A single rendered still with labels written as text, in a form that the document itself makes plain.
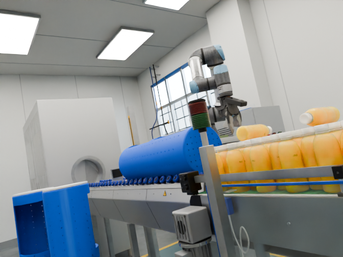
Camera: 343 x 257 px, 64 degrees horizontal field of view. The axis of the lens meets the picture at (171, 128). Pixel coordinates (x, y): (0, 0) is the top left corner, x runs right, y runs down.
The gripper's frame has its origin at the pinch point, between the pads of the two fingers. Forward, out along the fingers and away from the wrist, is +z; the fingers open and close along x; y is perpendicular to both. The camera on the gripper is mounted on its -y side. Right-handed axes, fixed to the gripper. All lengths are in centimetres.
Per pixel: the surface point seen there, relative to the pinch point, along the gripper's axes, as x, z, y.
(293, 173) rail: 30, 19, -46
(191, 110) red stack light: 48, -7, -26
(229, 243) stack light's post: 45, 38, -28
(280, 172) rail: 30, 19, -42
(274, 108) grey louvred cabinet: -171, -25, 93
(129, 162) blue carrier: 23, 5, 84
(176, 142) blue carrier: 21.6, -0.1, 24.3
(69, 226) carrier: 70, 36, 79
